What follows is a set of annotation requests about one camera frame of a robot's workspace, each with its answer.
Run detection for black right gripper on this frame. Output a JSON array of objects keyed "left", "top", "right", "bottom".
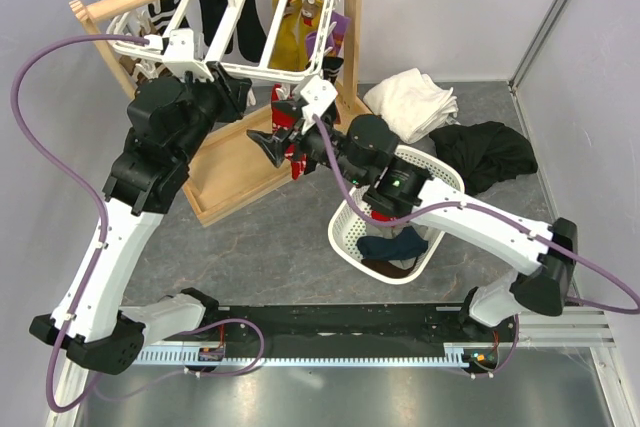
[{"left": 247, "top": 97, "right": 367, "bottom": 187}]

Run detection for white plastic clip hanger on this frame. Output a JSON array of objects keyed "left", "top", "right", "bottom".
[{"left": 107, "top": 0, "right": 335, "bottom": 85}]

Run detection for red patterned Christmas sock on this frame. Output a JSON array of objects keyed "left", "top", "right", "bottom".
[{"left": 370, "top": 210, "right": 396, "bottom": 223}]

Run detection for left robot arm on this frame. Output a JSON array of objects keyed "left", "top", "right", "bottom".
[{"left": 29, "top": 62, "right": 252, "bottom": 375}]

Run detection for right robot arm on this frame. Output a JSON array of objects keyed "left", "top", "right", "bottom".
[{"left": 247, "top": 101, "right": 577, "bottom": 341}]

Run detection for plain black sock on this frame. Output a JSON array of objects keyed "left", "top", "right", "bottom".
[{"left": 194, "top": 0, "right": 269, "bottom": 62}]

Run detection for wooden drying rack stand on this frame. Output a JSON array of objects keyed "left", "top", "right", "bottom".
[{"left": 69, "top": 0, "right": 369, "bottom": 227}]

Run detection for yellow reindeer sock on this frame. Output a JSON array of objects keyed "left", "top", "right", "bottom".
[{"left": 269, "top": 0, "right": 323, "bottom": 71}]

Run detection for purple striped sock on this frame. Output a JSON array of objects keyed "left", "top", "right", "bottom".
[{"left": 304, "top": 12, "right": 351, "bottom": 60}]

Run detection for brown striped sock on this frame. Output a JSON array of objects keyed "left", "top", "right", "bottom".
[{"left": 117, "top": 21, "right": 166, "bottom": 86}]

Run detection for black sock white stripes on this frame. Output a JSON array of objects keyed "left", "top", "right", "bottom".
[{"left": 145, "top": 0, "right": 181, "bottom": 35}]

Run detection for white perforated laundry basket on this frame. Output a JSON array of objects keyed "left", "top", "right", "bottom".
[{"left": 328, "top": 145, "right": 465, "bottom": 285}]

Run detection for folded white towel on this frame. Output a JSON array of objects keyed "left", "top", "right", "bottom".
[{"left": 363, "top": 68, "right": 458, "bottom": 144}]

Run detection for grey sock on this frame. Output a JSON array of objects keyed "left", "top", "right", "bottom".
[{"left": 357, "top": 223, "right": 431, "bottom": 270}]

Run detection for navy blue sock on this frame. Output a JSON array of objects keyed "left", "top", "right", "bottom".
[{"left": 356, "top": 227, "right": 429, "bottom": 261}]

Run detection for brown sock in basket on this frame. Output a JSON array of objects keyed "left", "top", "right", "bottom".
[{"left": 362, "top": 259, "right": 417, "bottom": 279}]

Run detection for crumpled black cloth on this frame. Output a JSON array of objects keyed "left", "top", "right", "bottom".
[{"left": 429, "top": 121, "right": 538, "bottom": 196}]

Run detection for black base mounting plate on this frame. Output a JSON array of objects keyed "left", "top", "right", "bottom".
[{"left": 210, "top": 304, "right": 516, "bottom": 366}]

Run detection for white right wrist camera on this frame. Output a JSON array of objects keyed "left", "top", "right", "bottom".
[{"left": 293, "top": 75, "right": 338, "bottom": 122}]

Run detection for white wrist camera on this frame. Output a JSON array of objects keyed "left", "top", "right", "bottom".
[
  {"left": 293, "top": 75, "right": 338, "bottom": 122},
  {"left": 162, "top": 28, "right": 211, "bottom": 81}
]

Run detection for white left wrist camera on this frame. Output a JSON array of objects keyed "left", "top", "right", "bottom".
[{"left": 162, "top": 28, "right": 211, "bottom": 81}]

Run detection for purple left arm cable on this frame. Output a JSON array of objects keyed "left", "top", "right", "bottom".
[{"left": 9, "top": 34, "right": 151, "bottom": 416}]

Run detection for aluminium rail frame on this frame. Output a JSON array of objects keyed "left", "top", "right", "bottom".
[{"left": 49, "top": 302, "right": 621, "bottom": 427}]

